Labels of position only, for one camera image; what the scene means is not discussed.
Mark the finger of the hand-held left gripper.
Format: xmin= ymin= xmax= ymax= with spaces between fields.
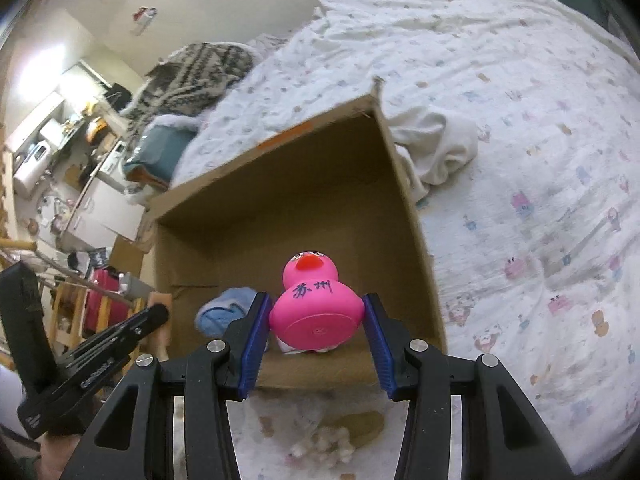
xmin=67 ymin=303 xmax=170 ymax=367

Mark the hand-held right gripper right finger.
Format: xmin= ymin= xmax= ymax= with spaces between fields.
xmin=361 ymin=293 xmax=577 ymax=480

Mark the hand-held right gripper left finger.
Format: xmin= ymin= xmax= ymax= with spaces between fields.
xmin=62 ymin=291 xmax=274 ymax=480

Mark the pink rubber duck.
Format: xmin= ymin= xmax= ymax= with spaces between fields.
xmin=269 ymin=251 xmax=366 ymax=352

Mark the brown cardboard box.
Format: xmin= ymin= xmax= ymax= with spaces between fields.
xmin=145 ymin=76 xmax=448 ymax=392

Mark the wooden rack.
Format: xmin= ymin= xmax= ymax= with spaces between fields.
xmin=49 ymin=280 xmax=148 ymax=358

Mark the pink suitcase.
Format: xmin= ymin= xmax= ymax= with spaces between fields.
xmin=82 ymin=267 xmax=127 ymax=337

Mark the light blue cloth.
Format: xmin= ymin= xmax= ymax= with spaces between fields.
xmin=195 ymin=286 xmax=257 ymax=337

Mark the tan slipper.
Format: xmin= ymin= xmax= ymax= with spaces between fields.
xmin=327 ymin=410 xmax=386 ymax=450

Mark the white fluffy stuffing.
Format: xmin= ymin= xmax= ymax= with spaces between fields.
xmin=290 ymin=425 xmax=357 ymax=461

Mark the white desk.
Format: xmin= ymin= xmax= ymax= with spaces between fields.
xmin=59 ymin=137 xmax=147 ymax=252

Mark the white appliance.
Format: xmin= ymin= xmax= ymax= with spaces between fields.
xmin=12 ymin=142 xmax=54 ymax=199

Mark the teal pillow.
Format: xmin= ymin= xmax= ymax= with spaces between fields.
xmin=124 ymin=115 xmax=199 ymax=186

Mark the white crumpled cloth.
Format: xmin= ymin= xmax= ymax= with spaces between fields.
xmin=387 ymin=107 xmax=479 ymax=202

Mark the grey patterned blanket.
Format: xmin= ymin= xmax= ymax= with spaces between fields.
xmin=122 ymin=41 xmax=257 ymax=133

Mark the bed with printed sheet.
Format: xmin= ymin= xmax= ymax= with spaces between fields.
xmin=170 ymin=0 xmax=640 ymax=477

